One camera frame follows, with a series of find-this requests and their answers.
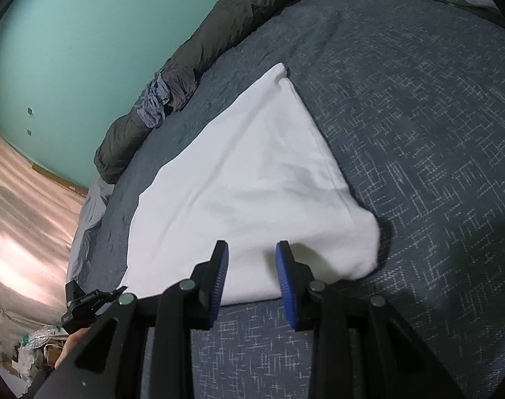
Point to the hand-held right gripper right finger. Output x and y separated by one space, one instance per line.
285 284

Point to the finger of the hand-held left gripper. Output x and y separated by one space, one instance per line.
111 293

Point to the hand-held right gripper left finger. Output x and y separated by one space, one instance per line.
219 284

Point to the white long-sleeve shirt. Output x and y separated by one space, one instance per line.
256 174

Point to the person's left forearm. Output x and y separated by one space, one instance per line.
40 382

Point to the person's left hand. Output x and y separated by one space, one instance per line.
72 347

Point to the cardboard box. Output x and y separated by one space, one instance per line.
53 353

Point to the clear plastic bag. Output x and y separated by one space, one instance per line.
36 341

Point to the light grey sheet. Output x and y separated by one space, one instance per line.
90 224

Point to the pink curtain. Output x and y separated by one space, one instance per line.
24 224

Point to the bed with blue patterned sheet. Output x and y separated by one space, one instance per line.
422 153

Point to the blue checked cloth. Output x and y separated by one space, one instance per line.
155 104

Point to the grey crumpled garment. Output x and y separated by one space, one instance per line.
182 87

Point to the dark grey rolled duvet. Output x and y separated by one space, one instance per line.
236 20

